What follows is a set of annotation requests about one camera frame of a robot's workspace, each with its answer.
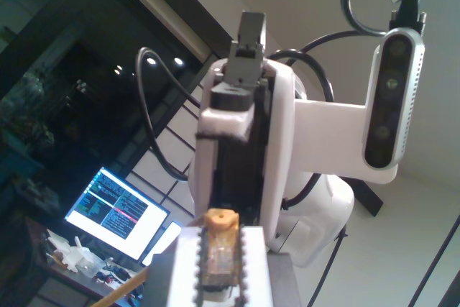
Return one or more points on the dark desk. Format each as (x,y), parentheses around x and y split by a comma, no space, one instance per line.
(54,285)

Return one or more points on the white desk clutter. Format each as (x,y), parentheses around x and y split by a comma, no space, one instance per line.
(75,253)

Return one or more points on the computer monitor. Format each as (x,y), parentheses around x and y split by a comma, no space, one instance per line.
(143,228)

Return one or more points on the gripper camera bar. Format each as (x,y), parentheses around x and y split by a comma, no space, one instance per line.
(391,105)

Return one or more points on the white lit screen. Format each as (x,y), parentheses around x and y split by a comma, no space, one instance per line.
(169,238)

